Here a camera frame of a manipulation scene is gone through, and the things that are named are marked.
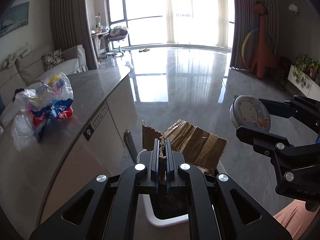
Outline torn brown cardboard piece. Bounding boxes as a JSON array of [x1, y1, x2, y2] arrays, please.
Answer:
[[142, 119, 227, 175]]

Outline bag of colourful trash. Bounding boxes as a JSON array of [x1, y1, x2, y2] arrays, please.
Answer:
[[13, 73, 74, 141]]

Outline clear plastic bag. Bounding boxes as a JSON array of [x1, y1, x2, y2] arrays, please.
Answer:
[[11, 115, 37, 152]]

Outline white square trash bin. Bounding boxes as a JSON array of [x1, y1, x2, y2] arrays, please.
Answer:
[[138, 145, 225, 228]]

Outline orange giraffe toy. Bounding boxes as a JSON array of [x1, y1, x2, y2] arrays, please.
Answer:
[[249, 0, 279, 79]]

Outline potted green plant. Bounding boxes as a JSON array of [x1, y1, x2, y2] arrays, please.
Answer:
[[293, 53, 319, 87]]

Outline cabinet label sticker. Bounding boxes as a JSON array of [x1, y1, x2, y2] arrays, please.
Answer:
[[83, 101, 108, 141]]

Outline brown curtain right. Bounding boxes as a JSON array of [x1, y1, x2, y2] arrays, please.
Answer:
[[231, 0, 279, 69]]

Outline brown curtain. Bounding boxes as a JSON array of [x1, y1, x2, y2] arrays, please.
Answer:
[[231, 0, 279, 69], [49, 0, 98, 70]]

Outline colourful hula hoop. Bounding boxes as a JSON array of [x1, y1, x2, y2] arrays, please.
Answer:
[[240, 27, 277, 71]]

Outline slippers on floor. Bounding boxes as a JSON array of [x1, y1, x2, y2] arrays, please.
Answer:
[[139, 48, 150, 53]]

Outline white sheer curtain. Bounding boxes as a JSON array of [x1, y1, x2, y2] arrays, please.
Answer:
[[165, 0, 229, 49]]

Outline office chair with clothes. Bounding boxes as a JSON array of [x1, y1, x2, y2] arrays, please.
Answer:
[[106, 26, 131, 57]]

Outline small desk with items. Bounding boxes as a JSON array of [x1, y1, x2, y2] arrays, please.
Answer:
[[91, 14, 110, 62]]

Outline floral cushion right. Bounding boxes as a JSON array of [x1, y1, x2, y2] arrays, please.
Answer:
[[42, 49, 65, 72]]

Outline grey sectional sofa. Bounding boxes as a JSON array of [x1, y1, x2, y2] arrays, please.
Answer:
[[1, 44, 88, 106]]

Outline brown curtain left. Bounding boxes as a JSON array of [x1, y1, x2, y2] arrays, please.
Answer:
[[49, 0, 98, 70]]

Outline grey plush toy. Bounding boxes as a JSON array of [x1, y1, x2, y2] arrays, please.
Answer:
[[1, 43, 32, 70]]

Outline black cabinet handle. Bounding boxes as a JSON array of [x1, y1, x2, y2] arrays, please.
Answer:
[[124, 130, 138, 164]]

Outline white wall lamp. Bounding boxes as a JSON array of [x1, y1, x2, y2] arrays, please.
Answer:
[[288, 3, 299, 14]]

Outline right wall painting panel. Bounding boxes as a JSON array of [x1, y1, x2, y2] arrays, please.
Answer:
[[0, 2, 29, 37]]

